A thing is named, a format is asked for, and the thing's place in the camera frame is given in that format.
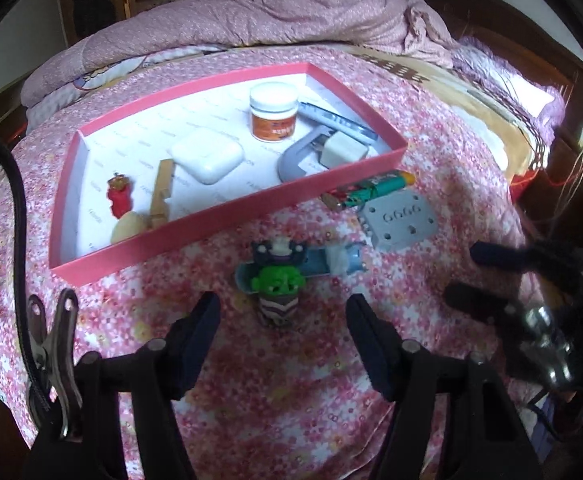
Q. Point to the metal spring clip left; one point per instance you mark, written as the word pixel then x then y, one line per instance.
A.
pixel 56 398

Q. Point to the yellow brown blanket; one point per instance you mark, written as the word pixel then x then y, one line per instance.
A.
pixel 515 145

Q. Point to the green white figure keychain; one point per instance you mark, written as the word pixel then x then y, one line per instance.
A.
pixel 278 280

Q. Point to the grey perforated metal block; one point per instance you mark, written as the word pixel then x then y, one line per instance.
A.
pixel 398 220

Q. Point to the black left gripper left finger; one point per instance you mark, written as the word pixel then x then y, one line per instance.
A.
pixel 157 374

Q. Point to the pink floral bedsheet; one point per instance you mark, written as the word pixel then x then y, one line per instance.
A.
pixel 293 403

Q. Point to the blue correction tape dispenser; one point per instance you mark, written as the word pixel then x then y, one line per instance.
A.
pixel 337 122

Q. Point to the metal spring clip right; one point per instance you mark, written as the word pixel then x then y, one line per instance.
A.
pixel 546 348

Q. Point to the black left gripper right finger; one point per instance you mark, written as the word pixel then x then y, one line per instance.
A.
pixel 484 437

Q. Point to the red toy keychain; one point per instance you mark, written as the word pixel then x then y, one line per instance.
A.
pixel 119 193

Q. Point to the pink shallow cardboard box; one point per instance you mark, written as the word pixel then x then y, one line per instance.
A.
pixel 133 139

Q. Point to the metal spring clip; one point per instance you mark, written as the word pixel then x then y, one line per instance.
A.
pixel 546 348
pixel 56 398

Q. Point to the cartoon print pillow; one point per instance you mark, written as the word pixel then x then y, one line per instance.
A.
pixel 98 78

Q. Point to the white charger plug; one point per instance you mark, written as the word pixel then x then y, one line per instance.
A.
pixel 340 150

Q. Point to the white orange jar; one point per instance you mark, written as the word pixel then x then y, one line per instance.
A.
pixel 274 107

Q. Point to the light blue handle toy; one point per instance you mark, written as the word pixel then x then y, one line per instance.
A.
pixel 330 260

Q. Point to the white earbuds case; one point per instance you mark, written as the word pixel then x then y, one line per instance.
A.
pixel 206 155

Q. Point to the green orange battery pack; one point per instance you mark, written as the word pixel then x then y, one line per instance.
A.
pixel 355 195

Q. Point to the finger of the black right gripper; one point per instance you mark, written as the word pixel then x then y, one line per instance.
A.
pixel 483 306
pixel 507 259

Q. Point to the dark wooden headboard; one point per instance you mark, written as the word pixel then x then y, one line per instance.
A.
pixel 510 34

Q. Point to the round wooden disc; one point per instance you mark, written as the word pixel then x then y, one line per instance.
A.
pixel 129 225

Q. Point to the pink quilted blanket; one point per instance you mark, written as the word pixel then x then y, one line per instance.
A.
pixel 403 27

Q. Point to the wooden phone stand bar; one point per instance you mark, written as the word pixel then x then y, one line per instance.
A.
pixel 159 211

